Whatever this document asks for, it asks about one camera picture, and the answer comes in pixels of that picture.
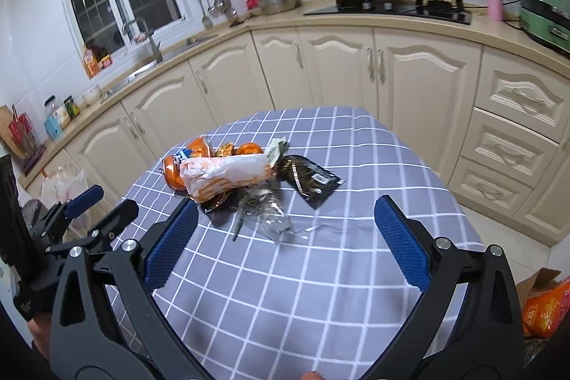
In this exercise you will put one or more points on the dark foil wrapper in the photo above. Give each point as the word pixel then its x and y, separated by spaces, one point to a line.
pixel 218 204

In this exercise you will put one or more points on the white and orange food wrapper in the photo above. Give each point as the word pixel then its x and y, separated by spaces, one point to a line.
pixel 227 175

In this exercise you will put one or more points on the steel sink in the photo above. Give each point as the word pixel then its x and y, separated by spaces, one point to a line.
pixel 133 73

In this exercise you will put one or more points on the crumpled green white wrapper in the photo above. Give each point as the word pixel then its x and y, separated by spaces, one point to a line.
pixel 276 150

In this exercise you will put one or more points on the cream kitchen base cabinet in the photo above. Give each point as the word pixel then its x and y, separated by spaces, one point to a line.
pixel 338 68

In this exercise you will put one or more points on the hanging metal ladle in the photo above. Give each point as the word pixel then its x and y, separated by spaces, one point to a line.
pixel 229 8

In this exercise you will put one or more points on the black appliance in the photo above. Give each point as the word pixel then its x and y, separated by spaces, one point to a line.
pixel 11 219

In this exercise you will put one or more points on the metal faucet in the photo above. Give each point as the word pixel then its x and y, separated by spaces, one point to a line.
pixel 153 46

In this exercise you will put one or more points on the red utensil rack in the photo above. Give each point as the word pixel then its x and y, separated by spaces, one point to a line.
pixel 24 137

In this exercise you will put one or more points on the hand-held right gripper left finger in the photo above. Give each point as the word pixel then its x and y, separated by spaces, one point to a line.
pixel 171 246

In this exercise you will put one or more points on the green electric cooker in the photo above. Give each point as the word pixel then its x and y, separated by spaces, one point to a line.
pixel 547 17

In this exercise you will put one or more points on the white bowl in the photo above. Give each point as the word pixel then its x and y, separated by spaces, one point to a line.
pixel 92 95

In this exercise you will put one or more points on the cardboard box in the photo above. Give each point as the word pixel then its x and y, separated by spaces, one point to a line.
pixel 541 277

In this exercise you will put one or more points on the hanging metal spatula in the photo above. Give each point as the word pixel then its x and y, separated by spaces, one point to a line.
pixel 205 12

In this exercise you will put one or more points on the pink utensil holder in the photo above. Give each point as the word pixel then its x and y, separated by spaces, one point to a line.
pixel 495 8

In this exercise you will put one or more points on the clear plastic jar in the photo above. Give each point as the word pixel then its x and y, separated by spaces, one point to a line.
pixel 55 115

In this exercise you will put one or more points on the brown crumpled wrapper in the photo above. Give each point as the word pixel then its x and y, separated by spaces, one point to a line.
pixel 225 150

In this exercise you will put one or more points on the orange snack bag blue print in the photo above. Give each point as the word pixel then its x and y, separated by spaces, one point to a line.
pixel 176 173

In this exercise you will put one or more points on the large cream drawer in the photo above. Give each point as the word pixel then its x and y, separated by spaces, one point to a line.
pixel 521 93

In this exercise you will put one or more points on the white plastic bag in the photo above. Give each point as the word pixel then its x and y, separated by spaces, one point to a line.
pixel 62 184

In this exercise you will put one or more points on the grey checkered tablecloth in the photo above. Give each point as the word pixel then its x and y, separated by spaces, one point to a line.
pixel 289 295

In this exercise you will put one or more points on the tangerine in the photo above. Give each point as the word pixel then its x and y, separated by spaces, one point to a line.
pixel 250 149

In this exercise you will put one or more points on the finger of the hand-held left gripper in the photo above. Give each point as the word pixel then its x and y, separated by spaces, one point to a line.
pixel 118 217
pixel 84 199

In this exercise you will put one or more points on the black snack packet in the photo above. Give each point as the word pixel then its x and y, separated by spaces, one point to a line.
pixel 311 179

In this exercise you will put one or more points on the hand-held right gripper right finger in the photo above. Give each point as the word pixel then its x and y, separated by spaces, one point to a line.
pixel 400 242

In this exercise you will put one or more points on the small cream drawer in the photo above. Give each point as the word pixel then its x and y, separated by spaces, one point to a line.
pixel 490 188

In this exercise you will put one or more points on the medium cream drawer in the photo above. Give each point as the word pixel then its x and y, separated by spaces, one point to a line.
pixel 507 148

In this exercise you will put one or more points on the clear plastic wrapper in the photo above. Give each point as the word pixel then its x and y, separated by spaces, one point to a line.
pixel 271 215

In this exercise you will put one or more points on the large orange bag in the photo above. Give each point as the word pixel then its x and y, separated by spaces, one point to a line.
pixel 550 308

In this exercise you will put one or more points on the orange snack box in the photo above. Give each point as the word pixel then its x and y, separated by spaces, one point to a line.
pixel 91 60

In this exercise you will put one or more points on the dark green packet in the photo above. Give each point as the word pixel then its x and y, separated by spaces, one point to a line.
pixel 72 106

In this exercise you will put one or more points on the black gas stove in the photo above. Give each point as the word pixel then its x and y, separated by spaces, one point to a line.
pixel 392 6

